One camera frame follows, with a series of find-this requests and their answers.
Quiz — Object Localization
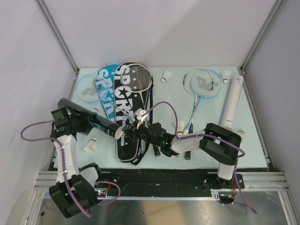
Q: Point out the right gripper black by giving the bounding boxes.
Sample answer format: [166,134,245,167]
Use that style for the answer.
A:
[123,119,162,147]

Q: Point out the black shuttlecock tube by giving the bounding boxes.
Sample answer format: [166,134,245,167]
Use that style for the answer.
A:
[58,98,124,140]

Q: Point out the shuttlecock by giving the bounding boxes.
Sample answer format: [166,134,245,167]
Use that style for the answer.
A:
[83,138,97,154]
[221,70,232,83]
[161,70,173,83]
[176,120,185,136]

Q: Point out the white tube cap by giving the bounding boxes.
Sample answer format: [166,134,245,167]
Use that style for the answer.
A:
[114,127,124,140]

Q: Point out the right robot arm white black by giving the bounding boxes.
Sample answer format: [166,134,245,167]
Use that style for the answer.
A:
[115,123,245,188]

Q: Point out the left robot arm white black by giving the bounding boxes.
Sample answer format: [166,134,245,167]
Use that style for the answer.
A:
[49,106,104,218]

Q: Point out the black racket bag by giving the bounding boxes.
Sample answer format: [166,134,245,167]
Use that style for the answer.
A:
[114,62,153,165]

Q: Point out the light blue racket left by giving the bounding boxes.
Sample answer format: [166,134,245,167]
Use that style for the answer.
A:
[76,74,135,121]

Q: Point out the light blue racket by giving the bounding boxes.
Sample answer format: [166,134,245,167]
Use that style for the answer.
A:
[182,68,223,136]
[76,74,135,121]

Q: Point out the white racket black grip left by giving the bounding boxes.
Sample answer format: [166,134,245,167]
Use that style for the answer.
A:
[94,73,161,157]

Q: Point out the white racket on black bag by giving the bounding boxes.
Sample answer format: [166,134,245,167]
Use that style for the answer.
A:
[120,63,152,110]

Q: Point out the blue racket bag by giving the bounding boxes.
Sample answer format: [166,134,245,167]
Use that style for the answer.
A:
[95,64,119,122]

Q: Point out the white racket right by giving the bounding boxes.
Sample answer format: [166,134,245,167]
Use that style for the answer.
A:
[183,67,212,135]

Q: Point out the light blue racket right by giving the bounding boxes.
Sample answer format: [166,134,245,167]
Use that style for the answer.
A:
[182,68,223,136]

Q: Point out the white shuttlecock tube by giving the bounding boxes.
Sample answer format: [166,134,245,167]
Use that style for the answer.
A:
[221,75,244,131]

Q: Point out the shuttlecock right edge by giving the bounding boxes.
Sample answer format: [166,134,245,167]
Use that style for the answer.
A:
[237,130,245,144]

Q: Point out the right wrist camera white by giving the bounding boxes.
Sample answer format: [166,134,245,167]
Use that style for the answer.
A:
[134,108,148,129]

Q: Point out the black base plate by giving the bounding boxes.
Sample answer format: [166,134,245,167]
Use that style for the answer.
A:
[48,167,246,197]

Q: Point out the left circuit board with wires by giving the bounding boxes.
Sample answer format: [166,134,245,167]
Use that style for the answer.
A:
[94,180,111,199]

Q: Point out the circuit board with wires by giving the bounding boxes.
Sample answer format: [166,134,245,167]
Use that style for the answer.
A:
[94,180,111,199]
[219,183,237,206]

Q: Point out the right circuit board with wires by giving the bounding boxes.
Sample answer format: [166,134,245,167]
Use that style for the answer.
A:
[219,183,237,206]

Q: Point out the left frame post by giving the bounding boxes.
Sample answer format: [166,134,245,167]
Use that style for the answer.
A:
[35,0,79,74]

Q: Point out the frame post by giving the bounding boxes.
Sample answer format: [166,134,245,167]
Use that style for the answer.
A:
[35,0,79,74]
[240,0,286,74]

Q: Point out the aluminium frame rail front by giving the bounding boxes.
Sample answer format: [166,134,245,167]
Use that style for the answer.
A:
[34,171,288,202]

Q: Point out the right frame post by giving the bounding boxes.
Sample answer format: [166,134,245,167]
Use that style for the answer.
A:
[240,0,286,74]

